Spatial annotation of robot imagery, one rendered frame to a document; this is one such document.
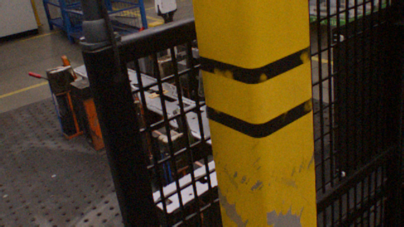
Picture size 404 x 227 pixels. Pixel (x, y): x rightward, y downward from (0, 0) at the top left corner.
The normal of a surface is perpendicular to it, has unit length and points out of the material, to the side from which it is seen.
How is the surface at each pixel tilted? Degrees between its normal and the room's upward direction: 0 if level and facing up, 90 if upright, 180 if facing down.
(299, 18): 90
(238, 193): 90
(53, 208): 0
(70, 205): 0
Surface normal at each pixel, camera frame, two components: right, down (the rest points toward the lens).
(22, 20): 0.57, 0.24
